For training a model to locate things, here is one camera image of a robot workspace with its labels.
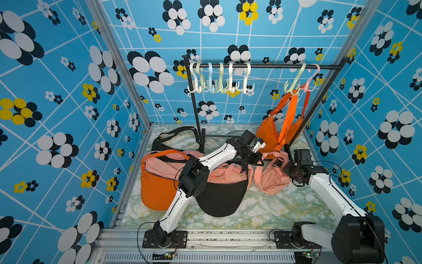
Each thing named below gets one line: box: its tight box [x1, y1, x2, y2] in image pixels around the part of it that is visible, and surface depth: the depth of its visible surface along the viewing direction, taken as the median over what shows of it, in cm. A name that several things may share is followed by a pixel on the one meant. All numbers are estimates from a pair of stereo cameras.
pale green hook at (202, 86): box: [196, 62, 206, 91], surface depth 71 cm
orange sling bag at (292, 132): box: [284, 83, 310, 145], surface depth 93 cm
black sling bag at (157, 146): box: [151, 126, 203, 152], surface depth 110 cm
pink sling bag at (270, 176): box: [253, 151, 291, 196], surface depth 88 cm
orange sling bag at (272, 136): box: [255, 86, 310, 154], surface depth 88 cm
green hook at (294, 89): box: [284, 62, 307, 96], surface depth 70 cm
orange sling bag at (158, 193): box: [140, 149, 192, 211], surface depth 91 cm
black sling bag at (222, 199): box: [195, 161, 249, 218], surface depth 85 cm
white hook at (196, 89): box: [186, 62, 202, 93], surface depth 70 cm
